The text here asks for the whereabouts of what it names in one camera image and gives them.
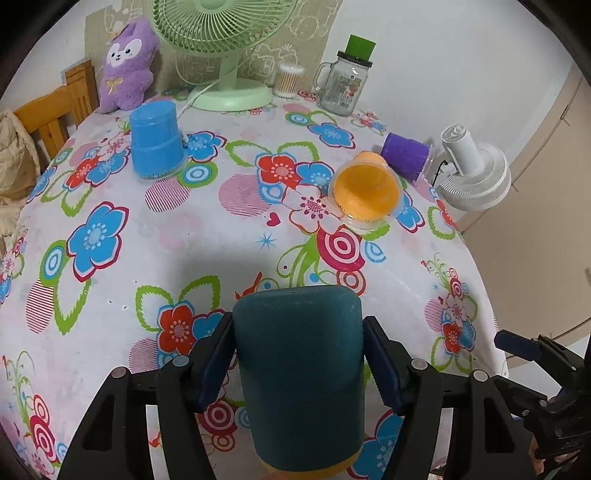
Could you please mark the small white fan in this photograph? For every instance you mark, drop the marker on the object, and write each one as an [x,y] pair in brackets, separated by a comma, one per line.
[478,173]

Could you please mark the green desk fan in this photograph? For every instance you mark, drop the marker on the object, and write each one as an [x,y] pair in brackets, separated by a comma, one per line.
[226,50]

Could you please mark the dark teal cup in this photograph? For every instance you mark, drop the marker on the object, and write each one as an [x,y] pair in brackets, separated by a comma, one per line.
[298,369]

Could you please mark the floral tablecloth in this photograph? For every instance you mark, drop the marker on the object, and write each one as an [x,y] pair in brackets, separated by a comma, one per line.
[184,240]

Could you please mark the cotton swab container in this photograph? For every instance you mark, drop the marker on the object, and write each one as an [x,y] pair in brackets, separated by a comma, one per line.
[288,82]

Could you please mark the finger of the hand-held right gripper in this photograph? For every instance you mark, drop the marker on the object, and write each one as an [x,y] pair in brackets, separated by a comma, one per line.
[515,345]

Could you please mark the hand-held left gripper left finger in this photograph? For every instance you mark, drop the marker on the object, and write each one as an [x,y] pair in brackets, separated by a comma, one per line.
[213,369]

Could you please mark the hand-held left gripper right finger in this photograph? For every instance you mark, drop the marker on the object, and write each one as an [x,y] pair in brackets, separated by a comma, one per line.
[384,369]

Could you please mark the glass jar mug green lid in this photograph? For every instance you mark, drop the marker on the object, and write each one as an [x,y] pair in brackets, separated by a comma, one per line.
[344,83]

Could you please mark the beige printed wall cloth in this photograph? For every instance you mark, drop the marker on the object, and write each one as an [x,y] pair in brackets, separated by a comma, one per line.
[272,50]

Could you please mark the orange cup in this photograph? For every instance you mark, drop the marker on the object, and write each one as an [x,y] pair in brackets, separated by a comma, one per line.
[367,191]

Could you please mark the beige cabinet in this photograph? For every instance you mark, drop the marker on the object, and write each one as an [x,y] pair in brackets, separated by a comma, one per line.
[540,207]

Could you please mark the wooden chair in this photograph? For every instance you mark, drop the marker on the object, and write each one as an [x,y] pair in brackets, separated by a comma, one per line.
[55,115]

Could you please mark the purple cup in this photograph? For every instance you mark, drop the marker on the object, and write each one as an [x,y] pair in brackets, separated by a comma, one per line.
[406,154]

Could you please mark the blue cup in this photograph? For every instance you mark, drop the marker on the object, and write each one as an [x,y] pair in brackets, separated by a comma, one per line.
[154,143]

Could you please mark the purple plush toy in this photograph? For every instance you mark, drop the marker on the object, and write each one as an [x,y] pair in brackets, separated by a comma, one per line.
[125,69]

